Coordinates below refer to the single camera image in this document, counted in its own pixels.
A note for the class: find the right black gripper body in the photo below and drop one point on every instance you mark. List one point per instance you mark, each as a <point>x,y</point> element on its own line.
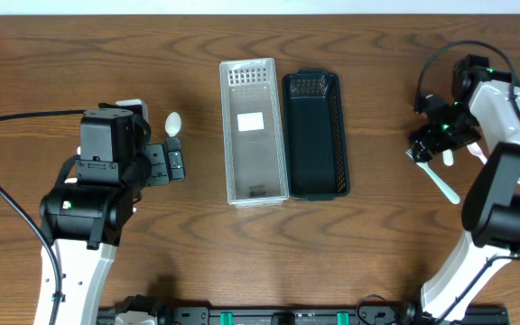
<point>456,128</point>

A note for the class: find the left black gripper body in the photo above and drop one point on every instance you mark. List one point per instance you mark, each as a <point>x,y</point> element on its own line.
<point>158,163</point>

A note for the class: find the white plastic spoon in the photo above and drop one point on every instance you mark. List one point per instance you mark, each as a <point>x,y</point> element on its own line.
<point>173,124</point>

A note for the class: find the white plastic fork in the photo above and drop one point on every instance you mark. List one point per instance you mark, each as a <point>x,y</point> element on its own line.
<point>476,151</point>
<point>447,191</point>
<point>447,157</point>

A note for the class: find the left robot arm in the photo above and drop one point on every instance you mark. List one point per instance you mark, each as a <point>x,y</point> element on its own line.
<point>94,195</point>

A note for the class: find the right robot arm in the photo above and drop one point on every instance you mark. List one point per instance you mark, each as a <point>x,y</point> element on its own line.
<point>486,106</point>

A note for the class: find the white perforated plastic basket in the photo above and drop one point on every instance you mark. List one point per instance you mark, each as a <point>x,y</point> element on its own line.
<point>255,160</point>

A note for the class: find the white label sticker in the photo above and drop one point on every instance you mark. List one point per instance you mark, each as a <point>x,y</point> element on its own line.
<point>250,122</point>

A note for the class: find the black perforated plastic basket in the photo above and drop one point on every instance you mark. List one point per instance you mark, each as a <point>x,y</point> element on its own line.
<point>314,136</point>

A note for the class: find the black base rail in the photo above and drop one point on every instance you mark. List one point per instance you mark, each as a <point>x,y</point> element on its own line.
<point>143,310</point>

